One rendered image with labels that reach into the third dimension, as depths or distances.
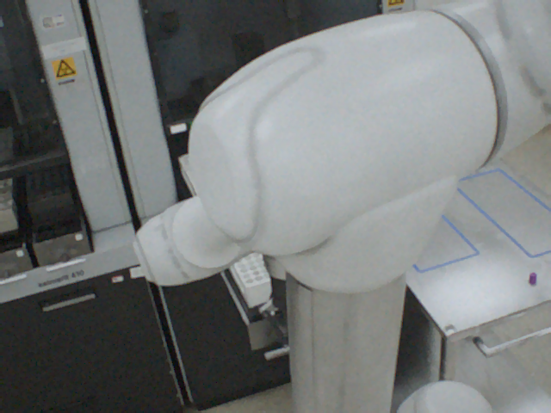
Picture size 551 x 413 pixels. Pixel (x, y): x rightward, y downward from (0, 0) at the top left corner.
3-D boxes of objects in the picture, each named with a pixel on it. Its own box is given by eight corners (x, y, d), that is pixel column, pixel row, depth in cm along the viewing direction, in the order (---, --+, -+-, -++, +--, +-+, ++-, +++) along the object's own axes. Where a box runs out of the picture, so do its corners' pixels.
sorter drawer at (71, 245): (32, 157, 223) (25, 133, 218) (71, 146, 226) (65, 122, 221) (40, 278, 163) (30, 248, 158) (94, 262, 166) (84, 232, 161)
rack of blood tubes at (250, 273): (212, 236, 158) (207, 213, 155) (252, 224, 161) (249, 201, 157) (250, 312, 134) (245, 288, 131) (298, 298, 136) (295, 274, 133)
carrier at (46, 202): (76, 208, 173) (70, 188, 170) (77, 212, 171) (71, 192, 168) (33, 220, 170) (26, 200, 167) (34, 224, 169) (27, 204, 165)
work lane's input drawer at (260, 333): (176, 194, 190) (170, 166, 185) (224, 181, 193) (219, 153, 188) (257, 366, 131) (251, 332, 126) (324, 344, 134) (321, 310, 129)
